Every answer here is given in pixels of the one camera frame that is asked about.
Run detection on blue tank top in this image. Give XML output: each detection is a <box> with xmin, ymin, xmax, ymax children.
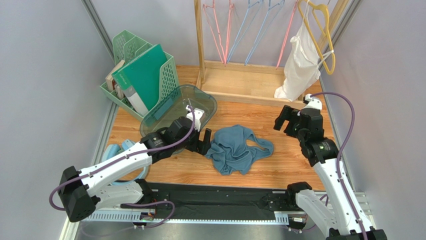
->
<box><xmin>205</xmin><ymin>124</ymin><xmax>275</xmax><ymax>176</ymax></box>

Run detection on pink wire hanger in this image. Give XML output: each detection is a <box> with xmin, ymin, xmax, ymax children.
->
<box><xmin>275</xmin><ymin>0</ymin><xmax>299</xmax><ymax>70</ymax></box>

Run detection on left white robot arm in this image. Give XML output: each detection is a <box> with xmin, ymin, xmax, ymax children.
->
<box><xmin>53</xmin><ymin>117</ymin><xmax>212</xmax><ymax>223</ymax></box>

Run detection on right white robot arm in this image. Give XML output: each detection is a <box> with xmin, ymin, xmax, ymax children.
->
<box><xmin>273</xmin><ymin>105</ymin><xmax>387</xmax><ymax>240</ymax></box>

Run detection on white garment on hanger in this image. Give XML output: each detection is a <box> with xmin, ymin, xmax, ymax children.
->
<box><xmin>273</xmin><ymin>8</ymin><xmax>335</xmax><ymax>102</ymax></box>

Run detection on yellow hanger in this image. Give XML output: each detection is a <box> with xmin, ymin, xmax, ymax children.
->
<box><xmin>296</xmin><ymin>0</ymin><xmax>336</xmax><ymax>75</ymax></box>

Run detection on light blue hanger on table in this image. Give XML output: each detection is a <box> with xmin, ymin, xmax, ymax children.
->
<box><xmin>100</xmin><ymin>139</ymin><xmax>150</xmax><ymax>186</ymax></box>

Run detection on blue hanger on rack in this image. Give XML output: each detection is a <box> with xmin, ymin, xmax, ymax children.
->
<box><xmin>226</xmin><ymin>0</ymin><xmax>264</xmax><ymax>63</ymax></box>
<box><xmin>244</xmin><ymin>0</ymin><xmax>286</xmax><ymax>66</ymax></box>

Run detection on pink hanger on rack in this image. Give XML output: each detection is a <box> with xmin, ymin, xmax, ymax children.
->
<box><xmin>224</xmin><ymin>0</ymin><xmax>234</xmax><ymax>66</ymax></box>
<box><xmin>202</xmin><ymin>0</ymin><xmax>225</xmax><ymax>64</ymax></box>

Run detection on wooden clothes rack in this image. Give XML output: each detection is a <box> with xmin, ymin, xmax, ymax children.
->
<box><xmin>193</xmin><ymin>0</ymin><xmax>351</xmax><ymax>110</ymax></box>

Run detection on clear plastic basin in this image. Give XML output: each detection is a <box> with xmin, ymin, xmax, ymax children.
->
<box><xmin>140</xmin><ymin>84</ymin><xmax>218</xmax><ymax>152</ymax></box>

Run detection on green folder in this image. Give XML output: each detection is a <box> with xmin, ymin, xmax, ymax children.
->
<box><xmin>112</xmin><ymin>44</ymin><xmax>167</xmax><ymax>116</ymax></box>

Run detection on books in organizer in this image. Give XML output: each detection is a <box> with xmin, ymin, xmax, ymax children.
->
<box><xmin>105</xmin><ymin>60</ymin><xmax>125</xmax><ymax>100</ymax></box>

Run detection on green plastic file organizer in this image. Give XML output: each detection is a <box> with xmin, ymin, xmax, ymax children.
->
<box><xmin>100</xmin><ymin>30</ymin><xmax>179</xmax><ymax>120</ymax></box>

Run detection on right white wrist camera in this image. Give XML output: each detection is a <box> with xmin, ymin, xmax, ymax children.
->
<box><xmin>303</xmin><ymin>94</ymin><xmax>323</xmax><ymax>111</ymax></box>

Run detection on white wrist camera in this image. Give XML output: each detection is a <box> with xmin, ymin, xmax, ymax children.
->
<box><xmin>185</xmin><ymin>105</ymin><xmax>205</xmax><ymax>132</ymax></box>
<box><xmin>303</xmin><ymin>94</ymin><xmax>323</xmax><ymax>111</ymax></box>

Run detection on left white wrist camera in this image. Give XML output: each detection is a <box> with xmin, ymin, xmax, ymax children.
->
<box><xmin>185</xmin><ymin>105</ymin><xmax>205</xmax><ymax>132</ymax></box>

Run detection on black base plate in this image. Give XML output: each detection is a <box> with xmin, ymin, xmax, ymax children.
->
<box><xmin>120</xmin><ymin>181</ymin><xmax>320</xmax><ymax>221</ymax></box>

